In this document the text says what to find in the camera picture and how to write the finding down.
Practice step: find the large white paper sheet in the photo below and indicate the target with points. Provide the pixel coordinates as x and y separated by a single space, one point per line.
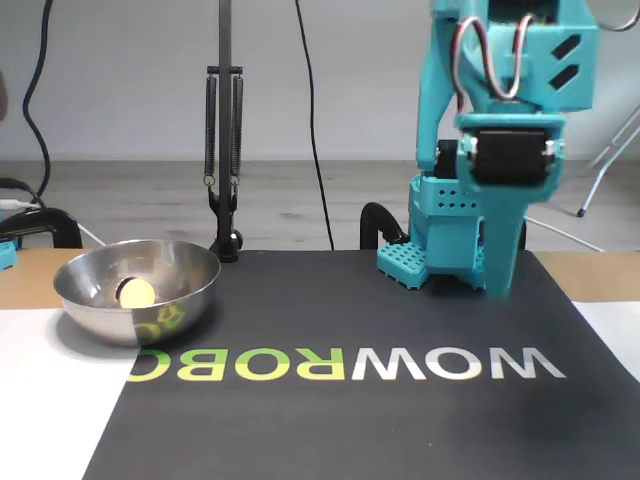
50 425

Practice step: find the metal bowl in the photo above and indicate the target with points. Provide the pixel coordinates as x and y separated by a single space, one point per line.
90 280

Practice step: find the teal robot base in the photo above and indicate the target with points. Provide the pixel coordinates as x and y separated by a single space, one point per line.
430 235

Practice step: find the cork coloured ball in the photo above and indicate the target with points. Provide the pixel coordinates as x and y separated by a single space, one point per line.
137 294

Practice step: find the teal second robot arm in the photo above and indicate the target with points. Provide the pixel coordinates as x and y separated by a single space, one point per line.
6 255

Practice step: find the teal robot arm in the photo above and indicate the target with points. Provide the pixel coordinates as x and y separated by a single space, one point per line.
440 75

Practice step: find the black table clamp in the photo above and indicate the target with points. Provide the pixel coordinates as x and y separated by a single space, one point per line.
372 220
522 235
60 220

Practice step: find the black WOWROBO printed mat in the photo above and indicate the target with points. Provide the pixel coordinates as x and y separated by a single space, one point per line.
350 440

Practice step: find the white metal folding stand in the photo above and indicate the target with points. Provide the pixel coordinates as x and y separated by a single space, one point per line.
597 175

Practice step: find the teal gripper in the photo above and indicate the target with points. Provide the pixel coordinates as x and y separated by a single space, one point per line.
505 156

